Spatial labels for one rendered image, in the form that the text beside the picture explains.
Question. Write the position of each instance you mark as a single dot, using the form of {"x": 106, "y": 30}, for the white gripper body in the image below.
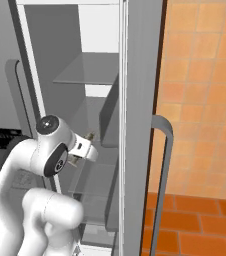
{"x": 91, "y": 151}

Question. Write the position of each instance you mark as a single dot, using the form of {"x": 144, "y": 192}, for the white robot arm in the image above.
{"x": 15, "y": 186}

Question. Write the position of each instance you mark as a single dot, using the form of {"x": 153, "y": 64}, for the glass fridge shelf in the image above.
{"x": 88, "y": 70}
{"x": 95, "y": 180}

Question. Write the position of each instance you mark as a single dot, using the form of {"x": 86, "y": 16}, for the pale fridge drawer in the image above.
{"x": 100, "y": 235}

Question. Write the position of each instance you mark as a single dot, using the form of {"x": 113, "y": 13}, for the black appliance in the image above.
{"x": 0, "y": 137}

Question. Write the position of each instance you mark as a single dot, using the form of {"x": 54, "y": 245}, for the grey fridge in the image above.
{"x": 68, "y": 40}

